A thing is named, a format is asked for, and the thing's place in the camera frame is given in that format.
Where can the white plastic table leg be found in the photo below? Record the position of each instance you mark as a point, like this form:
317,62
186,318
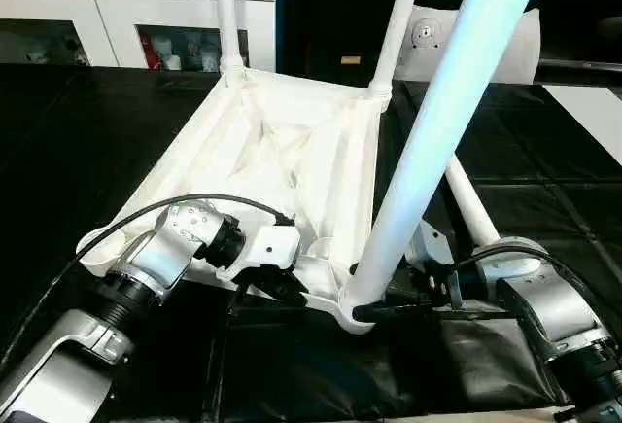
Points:
437,126
228,14
471,204
396,29

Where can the white plastic table top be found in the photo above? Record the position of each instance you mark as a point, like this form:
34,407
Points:
218,151

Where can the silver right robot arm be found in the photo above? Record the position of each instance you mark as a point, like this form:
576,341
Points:
559,296

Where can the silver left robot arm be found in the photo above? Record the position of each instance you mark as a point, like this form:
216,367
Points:
73,355

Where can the black table mat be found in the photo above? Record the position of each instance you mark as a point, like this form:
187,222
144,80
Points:
73,151

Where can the white flat board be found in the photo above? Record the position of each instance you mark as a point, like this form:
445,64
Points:
593,116

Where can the small tan label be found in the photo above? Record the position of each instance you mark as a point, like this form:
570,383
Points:
351,59

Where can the black cabinet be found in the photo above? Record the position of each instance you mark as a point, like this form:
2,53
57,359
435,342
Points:
316,14

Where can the white cabinet with glass doors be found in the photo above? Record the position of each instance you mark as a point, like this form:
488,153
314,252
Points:
48,2

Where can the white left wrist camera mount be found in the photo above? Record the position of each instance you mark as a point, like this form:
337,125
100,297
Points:
272,248

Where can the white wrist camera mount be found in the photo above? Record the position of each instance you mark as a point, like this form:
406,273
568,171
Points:
272,248
432,243

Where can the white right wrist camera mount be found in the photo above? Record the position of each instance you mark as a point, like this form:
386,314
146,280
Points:
432,243

